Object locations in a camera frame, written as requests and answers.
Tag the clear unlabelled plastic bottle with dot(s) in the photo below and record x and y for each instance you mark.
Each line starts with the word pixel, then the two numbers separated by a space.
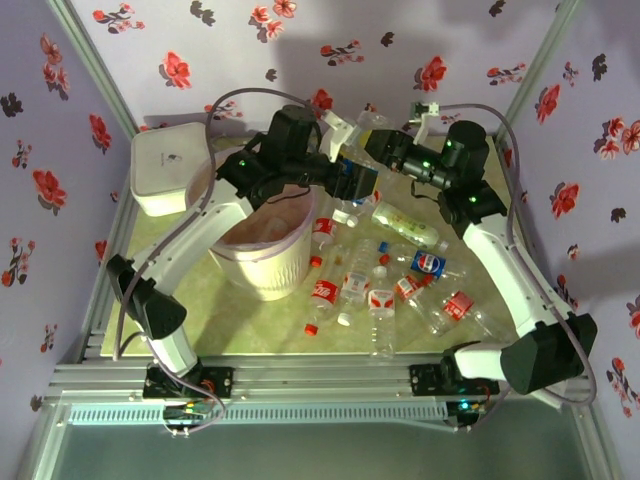
pixel 376 120

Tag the aluminium front frame rail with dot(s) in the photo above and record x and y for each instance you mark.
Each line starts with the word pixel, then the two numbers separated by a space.
pixel 320 380

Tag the white ribbed plastic bin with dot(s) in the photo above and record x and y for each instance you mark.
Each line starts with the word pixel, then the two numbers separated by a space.
pixel 270 275

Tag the aluminium corner post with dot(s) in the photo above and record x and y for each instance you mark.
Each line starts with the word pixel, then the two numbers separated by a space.
pixel 90 65
pixel 540 60

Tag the red-white label bottle red cap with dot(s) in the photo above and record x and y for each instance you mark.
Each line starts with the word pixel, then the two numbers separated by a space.
pixel 407 286

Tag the right aluminium corner post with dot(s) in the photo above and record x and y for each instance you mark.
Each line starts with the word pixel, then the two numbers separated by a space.
pixel 540 60

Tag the large clear bottle red label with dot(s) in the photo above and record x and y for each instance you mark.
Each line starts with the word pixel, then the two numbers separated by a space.
pixel 457 306

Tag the white square bin lid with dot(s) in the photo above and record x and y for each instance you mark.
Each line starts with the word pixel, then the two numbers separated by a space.
pixel 160 165

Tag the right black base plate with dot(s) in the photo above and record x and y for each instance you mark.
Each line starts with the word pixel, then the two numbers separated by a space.
pixel 422 380

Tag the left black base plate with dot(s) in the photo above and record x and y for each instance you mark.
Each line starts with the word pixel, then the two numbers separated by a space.
pixel 220 382

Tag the right green controller board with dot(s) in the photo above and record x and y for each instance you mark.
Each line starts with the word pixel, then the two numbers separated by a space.
pixel 465 406

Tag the green controller board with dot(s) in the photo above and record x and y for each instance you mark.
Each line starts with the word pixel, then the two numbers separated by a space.
pixel 465 406
pixel 187 411

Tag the pink bin liner bag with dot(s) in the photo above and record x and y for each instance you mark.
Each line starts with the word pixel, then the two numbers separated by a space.
pixel 250 231

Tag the blue Pepsi bottle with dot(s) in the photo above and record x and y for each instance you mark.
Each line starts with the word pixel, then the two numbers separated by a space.
pixel 428 263

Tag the clear bottle with white cap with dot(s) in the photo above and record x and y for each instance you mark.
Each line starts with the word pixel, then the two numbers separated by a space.
pixel 341 216

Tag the red cola bottle red cap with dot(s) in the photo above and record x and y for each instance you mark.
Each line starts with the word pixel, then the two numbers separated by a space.
pixel 325 292

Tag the water bottle white-red label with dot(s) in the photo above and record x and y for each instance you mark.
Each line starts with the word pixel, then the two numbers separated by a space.
pixel 381 300

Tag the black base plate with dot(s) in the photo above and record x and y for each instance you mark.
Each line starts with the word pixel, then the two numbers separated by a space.
pixel 220 382
pixel 422 380

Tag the pale green tea bottle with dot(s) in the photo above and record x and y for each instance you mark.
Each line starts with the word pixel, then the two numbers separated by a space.
pixel 400 220

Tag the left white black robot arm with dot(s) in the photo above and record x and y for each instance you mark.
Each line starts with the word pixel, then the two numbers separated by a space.
pixel 165 260

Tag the aluminium side frame rail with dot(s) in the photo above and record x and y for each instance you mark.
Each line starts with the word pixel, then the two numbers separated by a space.
pixel 115 230

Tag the green marbled table mat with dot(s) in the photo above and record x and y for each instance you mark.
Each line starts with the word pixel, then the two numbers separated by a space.
pixel 240 325

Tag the small red cola bottle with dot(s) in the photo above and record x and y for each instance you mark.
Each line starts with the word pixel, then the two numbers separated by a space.
pixel 325 227

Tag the left aluminium corner post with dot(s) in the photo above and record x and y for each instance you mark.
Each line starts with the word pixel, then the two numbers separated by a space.
pixel 90 65

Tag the left green controller board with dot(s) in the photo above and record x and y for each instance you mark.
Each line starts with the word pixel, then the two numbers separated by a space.
pixel 187 411

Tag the long water bottle red-white label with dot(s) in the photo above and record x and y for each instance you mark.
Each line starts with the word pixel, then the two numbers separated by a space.
pixel 356 282

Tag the white plastic tag pouch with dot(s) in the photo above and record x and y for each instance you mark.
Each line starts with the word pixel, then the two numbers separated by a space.
pixel 550 398

